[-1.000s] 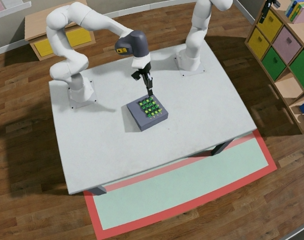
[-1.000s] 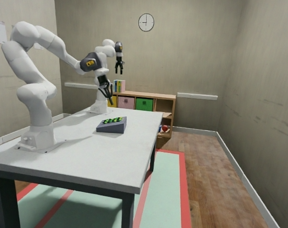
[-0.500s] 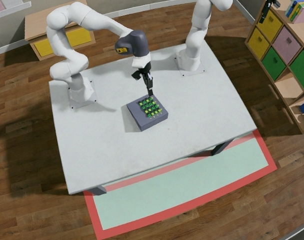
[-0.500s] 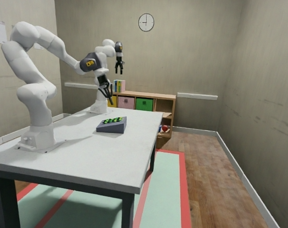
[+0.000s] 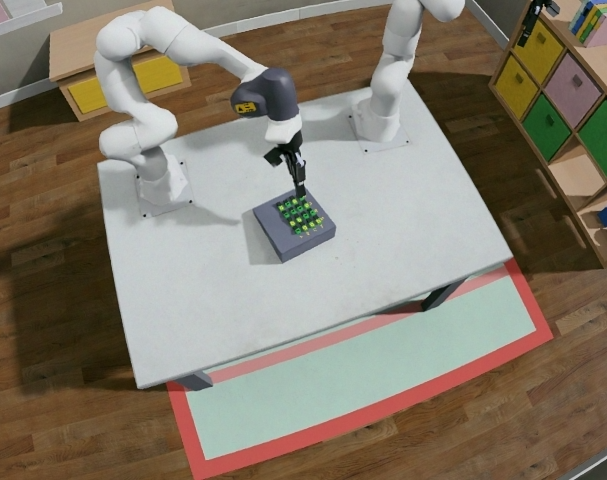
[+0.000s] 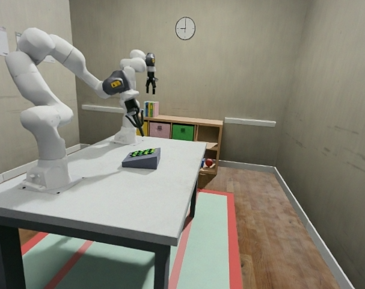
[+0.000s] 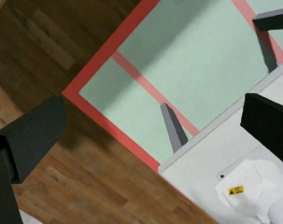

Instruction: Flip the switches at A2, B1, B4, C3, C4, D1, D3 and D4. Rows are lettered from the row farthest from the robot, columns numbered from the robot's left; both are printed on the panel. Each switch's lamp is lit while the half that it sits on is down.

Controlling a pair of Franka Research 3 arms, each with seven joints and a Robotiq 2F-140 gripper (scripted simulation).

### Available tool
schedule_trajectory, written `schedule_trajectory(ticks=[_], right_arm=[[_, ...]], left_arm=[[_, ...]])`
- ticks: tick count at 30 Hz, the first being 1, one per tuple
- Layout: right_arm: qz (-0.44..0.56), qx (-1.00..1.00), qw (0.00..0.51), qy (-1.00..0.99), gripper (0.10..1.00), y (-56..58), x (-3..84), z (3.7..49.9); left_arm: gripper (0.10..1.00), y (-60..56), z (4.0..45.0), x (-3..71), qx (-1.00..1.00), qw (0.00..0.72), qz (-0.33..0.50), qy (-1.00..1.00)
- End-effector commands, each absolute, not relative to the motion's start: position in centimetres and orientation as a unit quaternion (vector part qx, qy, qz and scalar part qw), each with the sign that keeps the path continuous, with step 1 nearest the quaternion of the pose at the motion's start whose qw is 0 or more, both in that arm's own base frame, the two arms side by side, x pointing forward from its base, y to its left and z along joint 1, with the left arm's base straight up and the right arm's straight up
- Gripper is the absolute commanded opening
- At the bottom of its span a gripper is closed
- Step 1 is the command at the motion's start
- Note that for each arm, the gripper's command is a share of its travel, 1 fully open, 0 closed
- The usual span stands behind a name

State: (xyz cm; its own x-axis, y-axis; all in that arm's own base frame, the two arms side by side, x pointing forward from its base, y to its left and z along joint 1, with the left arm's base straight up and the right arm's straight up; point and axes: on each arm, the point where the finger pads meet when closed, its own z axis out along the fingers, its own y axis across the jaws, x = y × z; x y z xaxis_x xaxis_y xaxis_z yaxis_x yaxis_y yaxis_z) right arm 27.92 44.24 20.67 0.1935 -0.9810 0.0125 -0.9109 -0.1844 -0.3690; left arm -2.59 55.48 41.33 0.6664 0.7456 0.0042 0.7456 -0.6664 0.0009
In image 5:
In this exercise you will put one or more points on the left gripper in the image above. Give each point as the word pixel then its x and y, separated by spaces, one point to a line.
pixel 536 5

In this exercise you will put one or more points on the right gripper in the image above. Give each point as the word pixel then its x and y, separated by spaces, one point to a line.
pixel 296 163

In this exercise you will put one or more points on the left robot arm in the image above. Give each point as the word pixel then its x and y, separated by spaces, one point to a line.
pixel 380 117

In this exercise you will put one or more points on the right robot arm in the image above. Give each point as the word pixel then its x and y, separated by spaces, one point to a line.
pixel 262 92

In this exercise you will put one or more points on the grey switch panel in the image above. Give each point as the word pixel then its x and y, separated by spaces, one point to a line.
pixel 292 234

